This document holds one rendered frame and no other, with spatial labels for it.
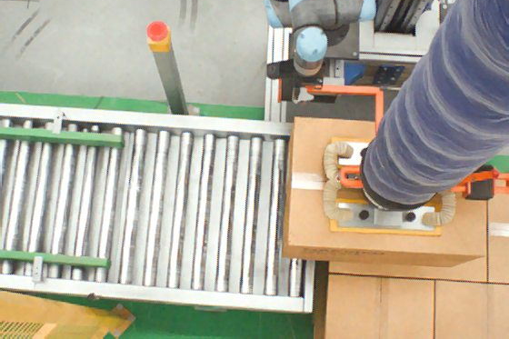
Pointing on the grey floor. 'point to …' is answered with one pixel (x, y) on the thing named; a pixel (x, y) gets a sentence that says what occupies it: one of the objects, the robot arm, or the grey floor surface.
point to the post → (169, 74)
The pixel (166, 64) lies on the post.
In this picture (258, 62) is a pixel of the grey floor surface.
